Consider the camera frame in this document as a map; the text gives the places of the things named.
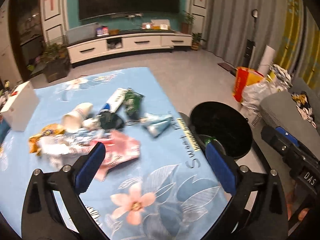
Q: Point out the blue face mask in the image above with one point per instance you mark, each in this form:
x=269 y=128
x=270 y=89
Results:
x=156 y=124

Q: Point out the blue floral tablecloth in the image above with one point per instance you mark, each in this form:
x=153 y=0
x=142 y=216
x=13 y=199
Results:
x=154 y=182

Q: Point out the red yellow shopping bag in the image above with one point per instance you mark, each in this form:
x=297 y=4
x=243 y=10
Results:
x=245 y=77

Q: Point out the white paper roll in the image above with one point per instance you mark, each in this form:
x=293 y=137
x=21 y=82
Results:
x=266 y=61

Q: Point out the white tv cabinet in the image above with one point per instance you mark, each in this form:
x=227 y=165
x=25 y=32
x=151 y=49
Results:
x=127 y=43

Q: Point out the grey sofa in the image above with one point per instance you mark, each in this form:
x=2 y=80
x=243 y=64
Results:
x=280 y=109

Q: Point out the grey curtain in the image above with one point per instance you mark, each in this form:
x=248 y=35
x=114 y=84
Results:
x=290 y=27

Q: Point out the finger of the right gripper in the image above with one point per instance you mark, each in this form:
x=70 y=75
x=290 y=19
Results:
x=279 y=143
x=287 y=135

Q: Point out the potted plant stand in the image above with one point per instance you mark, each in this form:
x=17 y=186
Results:
x=56 y=59

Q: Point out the yellow chips bag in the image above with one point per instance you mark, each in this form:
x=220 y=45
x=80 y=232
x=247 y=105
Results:
x=48 y=131

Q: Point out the standing vacuum cleaner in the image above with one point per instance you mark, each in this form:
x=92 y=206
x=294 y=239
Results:
x=250 y=45

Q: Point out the dark green foil bag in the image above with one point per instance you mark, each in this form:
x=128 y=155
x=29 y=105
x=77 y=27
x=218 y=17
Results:
x=109 y=120

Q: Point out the black trash bin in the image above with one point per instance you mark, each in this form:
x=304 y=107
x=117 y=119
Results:
x=215 y=120

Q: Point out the white storage box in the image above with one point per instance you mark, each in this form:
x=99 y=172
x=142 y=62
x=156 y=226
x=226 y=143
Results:
x=18 y=110

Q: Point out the dark green snack wrapper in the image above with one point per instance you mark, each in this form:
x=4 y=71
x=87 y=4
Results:
x=132 y=103

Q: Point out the clear plastic wrapper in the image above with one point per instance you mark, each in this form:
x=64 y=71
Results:
x=69 y=144

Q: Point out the white paper cup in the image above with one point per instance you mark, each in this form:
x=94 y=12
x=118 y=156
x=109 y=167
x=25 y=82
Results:
x=73 y=120

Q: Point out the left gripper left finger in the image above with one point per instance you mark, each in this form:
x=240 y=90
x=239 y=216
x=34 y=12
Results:
x=41 y=217

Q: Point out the pink plastic bag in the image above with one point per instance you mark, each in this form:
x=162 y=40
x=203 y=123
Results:
x=119 y=148

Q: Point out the corner potted plant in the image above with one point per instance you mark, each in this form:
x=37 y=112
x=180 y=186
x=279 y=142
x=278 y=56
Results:
x=196 y=42

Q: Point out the white plastic bag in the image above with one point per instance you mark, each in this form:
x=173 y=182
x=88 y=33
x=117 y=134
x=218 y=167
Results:
x=253 y=95

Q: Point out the blue white medicine box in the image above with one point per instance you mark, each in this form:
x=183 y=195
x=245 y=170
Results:
x=114 y=101

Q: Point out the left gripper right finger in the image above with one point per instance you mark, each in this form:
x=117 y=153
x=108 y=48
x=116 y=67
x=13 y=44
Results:
x=257 y=208

